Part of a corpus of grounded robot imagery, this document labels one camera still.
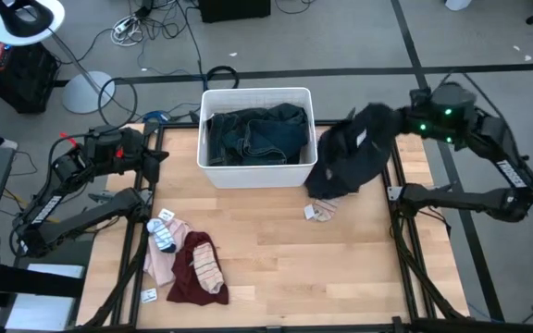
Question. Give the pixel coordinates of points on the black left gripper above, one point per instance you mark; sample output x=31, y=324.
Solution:
x=134, y=148

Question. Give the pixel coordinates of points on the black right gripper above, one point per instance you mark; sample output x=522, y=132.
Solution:
x=433, y=127

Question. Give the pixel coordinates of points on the black fuzzy garment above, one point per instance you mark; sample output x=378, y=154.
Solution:
x=354, y=157

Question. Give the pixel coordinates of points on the white perforated laundry basket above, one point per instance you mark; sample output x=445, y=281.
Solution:
x=248, y=178

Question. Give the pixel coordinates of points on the blue denim jeans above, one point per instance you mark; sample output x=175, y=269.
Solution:
x=257, y=139

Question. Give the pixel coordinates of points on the maroon garment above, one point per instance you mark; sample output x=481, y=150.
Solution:
x=188, y=287

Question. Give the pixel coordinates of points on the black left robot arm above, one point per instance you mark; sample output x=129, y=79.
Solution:
x=49, y=208

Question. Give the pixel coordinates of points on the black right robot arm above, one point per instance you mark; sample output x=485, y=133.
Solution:
x=461, y=199

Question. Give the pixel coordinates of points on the white label card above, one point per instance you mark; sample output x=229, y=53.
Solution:
x=166, y=214
x=309, y=212
x=148, y=295

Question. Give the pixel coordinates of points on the blue white striped sock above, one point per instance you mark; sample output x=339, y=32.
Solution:
x=161, y=233

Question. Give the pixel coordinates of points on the pale pink garment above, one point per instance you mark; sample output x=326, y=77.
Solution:
x=160, y=268

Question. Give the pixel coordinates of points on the pink striped sock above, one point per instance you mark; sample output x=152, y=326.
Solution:
x=207, y=268

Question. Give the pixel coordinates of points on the white floor object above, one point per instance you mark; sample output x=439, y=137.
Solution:
x=458, y=3

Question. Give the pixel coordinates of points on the white power strip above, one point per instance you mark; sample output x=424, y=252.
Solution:
x=125, y=28

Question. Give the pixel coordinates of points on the grey cabinet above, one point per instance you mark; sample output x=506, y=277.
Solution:
x=44, y=296

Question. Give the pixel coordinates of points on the black box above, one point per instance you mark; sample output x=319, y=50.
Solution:
x=234, y=9

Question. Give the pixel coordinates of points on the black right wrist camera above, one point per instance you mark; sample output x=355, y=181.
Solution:
x=454, y=97

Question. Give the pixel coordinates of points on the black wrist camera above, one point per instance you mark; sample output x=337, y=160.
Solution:
x=454, y=97
x=102, y=143

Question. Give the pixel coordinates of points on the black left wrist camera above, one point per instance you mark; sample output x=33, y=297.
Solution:
x=102, y=143

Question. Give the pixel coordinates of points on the black aluminium table frame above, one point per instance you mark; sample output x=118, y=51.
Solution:
x=340, y=330

